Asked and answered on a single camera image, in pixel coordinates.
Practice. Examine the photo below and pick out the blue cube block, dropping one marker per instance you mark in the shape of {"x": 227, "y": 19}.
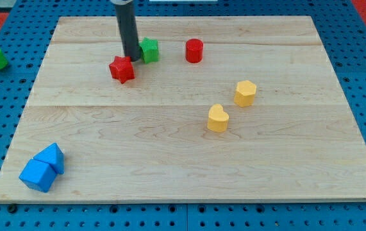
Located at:
{"x": 38, "y": 175}

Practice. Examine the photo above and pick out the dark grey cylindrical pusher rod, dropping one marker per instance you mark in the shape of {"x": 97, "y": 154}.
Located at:
{"x": 125, "y": 14}

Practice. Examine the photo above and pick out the red cylinder block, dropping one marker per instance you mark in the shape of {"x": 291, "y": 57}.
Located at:
{"x": 194, "y": 50}

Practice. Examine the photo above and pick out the yellow hexagon block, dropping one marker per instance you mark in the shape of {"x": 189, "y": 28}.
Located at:
{"x": 244, "y": 93}

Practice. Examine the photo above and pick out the light wooden board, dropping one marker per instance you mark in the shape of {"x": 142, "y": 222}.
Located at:
{"x": 146, "y": 140}

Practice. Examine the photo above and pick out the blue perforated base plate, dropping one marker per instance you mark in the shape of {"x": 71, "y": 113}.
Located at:
{"x": 25, "y": 31}

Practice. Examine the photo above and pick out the blue triangle block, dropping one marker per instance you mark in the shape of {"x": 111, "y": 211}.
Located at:
{"x": 53, "y": 156}

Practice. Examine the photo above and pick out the green star block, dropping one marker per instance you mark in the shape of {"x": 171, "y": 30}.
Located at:
{"x": 150, "y": 50}

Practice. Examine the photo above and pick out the yellow heart block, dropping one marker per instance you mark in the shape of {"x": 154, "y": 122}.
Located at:
{"x": 217, "y": 118}

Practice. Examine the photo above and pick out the red star block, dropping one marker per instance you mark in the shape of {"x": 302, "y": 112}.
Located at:
{"x": 122, "y": 69}

